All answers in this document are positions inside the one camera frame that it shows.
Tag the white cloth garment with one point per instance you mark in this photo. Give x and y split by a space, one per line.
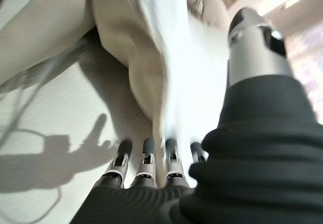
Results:
181 70

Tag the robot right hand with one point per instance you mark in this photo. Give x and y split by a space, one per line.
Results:
252 158

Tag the large beige pillow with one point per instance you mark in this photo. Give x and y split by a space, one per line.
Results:
214 4

